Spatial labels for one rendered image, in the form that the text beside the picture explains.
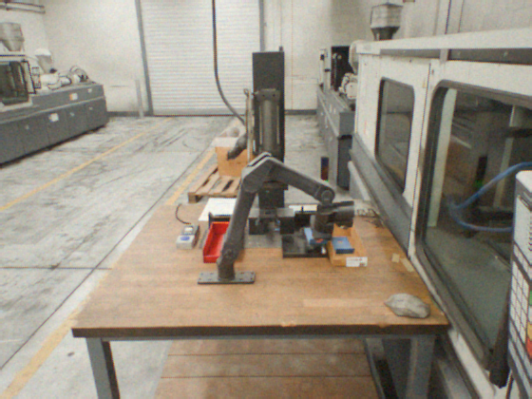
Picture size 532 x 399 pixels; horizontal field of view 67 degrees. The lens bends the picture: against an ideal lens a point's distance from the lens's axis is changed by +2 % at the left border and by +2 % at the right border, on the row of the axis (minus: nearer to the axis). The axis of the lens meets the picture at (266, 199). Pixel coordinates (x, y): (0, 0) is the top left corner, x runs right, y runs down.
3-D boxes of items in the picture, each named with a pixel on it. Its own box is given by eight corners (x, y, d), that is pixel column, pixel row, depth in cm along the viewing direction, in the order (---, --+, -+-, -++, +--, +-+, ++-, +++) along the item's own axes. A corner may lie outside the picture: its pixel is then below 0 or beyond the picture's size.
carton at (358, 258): (332, 268, 147) (332, 249, 144) (323, 237, 170) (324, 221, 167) (367, 268, 146) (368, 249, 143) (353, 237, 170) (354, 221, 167)
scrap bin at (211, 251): (203, 263, 151) (201, 249, 148) (212, 235, 174) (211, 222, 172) (235, 262, 150) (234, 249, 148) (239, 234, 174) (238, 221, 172)
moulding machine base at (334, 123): (314, 119, 995) (315, 78, 961) (355, 118, 987) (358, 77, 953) (333, 193, 482) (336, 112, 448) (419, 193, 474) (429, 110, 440)
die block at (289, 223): (248, 235, 173) (248, 219, 170) (250, 225, 182) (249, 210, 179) (294, 234, 172) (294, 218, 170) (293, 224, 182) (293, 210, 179)
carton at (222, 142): (225, 162, 569) (222, 128, 552) (266, 163, 560) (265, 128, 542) (212, 177, 508) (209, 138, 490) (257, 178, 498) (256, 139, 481)
